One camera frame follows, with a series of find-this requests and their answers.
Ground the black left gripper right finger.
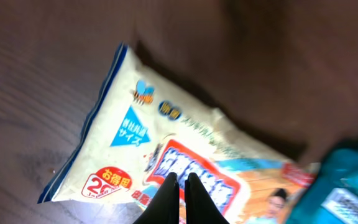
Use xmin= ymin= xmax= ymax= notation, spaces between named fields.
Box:
xmin=185 ymin=172 xmax=229 ymax=224

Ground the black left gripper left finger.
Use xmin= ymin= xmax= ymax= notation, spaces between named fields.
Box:
xmin=133 ymin=172 xmax=180 ymax=224

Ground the wet wipes pack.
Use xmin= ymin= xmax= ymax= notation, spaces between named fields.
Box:
xmin=39 ymin=44 xmax=314 ymax=223

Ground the teal mouthwash bottle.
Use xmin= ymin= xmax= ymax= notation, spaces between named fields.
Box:
xmin=286 ymin=148 xmax=358 ymax=224

